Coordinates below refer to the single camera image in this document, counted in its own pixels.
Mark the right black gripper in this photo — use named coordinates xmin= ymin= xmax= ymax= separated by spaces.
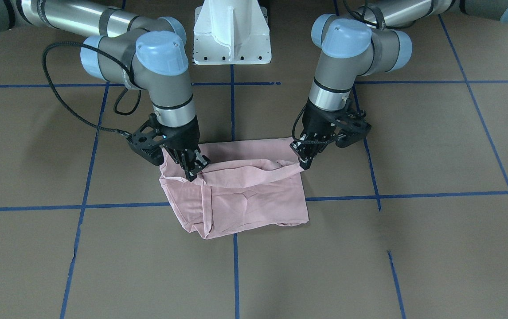
xmin=161 ymin=117 xmax=211 ymax=182

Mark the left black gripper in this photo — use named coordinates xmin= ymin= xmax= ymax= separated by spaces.
xmin=290 ymin=100 xmax=336 ymax=170

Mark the pink printed t-shirt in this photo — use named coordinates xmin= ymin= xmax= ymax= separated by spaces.
xmin=159 ymin=138 xmax=309 ymax=240

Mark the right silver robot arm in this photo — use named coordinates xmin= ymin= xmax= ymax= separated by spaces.
xmin=0 ymin=0 xmax=210 ymax=181

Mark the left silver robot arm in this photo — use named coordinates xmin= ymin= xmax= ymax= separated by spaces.
xmin=290 ymin=0 xmax=508 ymax=170

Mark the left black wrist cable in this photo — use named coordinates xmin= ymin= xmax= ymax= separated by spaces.
xmin=290 ymin=103 xmax=352 ymax=153

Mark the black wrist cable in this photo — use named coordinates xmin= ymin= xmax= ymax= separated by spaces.
xmin=42 ymin=41 xmax=144 ymax=135
xmin=290 ymin=103 xmax=352 ymax=153

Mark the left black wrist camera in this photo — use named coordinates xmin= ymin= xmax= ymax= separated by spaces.
xmin=332 ymin=99 xmax=371 ymax=148

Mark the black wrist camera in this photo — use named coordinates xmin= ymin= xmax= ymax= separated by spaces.
xmin=126 ymin=113 xmax=164 ymax=166
xmin=332 ymin=99 xmax=371 ymax=148

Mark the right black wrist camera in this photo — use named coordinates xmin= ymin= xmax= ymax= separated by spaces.
xmin=126 ymin=113 xmax=164 ymax=166

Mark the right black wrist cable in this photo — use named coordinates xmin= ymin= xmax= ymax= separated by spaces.
xmin=42 ymin=41 xmax=144 ymax=135

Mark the white camera post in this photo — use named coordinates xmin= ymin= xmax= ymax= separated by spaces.
xmin=192 ymin=0 xmax=272 ymax=65

